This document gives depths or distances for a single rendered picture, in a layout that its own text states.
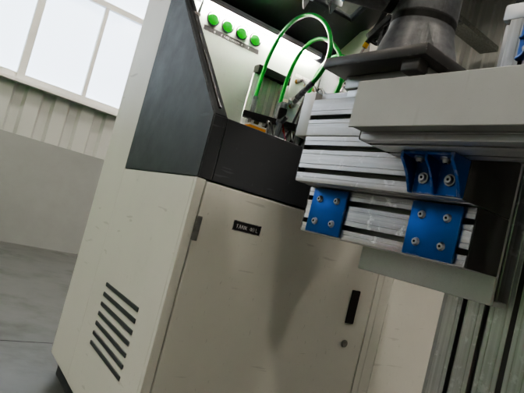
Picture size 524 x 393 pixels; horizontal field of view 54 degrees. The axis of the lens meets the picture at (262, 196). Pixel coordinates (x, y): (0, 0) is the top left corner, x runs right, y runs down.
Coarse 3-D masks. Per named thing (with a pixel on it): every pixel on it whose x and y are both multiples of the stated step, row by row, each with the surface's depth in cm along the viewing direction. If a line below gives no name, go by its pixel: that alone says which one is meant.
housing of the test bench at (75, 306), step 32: (160, 0) 186; (160, 32) 176; (128, 96) 189; (128, 128) 179; (96, 192) 193; (96, 224) 182; (96, 256) 173; (64, 320) 186; (64, 352) 176; (64, 384) 177
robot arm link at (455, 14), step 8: (392, 0) 89; (400, 0) 89; (408, 0) 88; (416, 0) 87; (424, 0) 87; (432, 0) 86; (440, 0) 86; (448, 0) 87; (456, 0) 88; (392, 8) 91; (400, 8) 89; (432, 8) 86; (440, 8) 86; (448, 8) 87; (456, 8) 88; (456, 16) 88
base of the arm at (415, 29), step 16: (400, 16) 89; (416, 16) 87; (432, 16) 86; (448, 16) 87; (400, 32) 87; (416, 32) 86; (432, 32) 85; (448, 32) 87; (384, 48) 87; (448, 48) 86
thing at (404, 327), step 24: (360, 48) 196; (384, 288) 159; (408, 288) 164; (384, 312) 160; (408, 312) 165; (432, 312) 172; (384, 336) 160; (408, 336) 166; (432, 336) 173; (384, 360) 161; (408, 360) 167; (360, 384) 157; (384, 384) 162; (408, 384) 168
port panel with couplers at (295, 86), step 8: (296, 72) 200; (304, 72) 202; (296, 80) 199; (296, 88) 200; (288, 96) 198; (296, 104) 201; (288, 112) 199; (288, 120) 199; (296, 120) 201; (280, 136) 198; (288, 136) 200
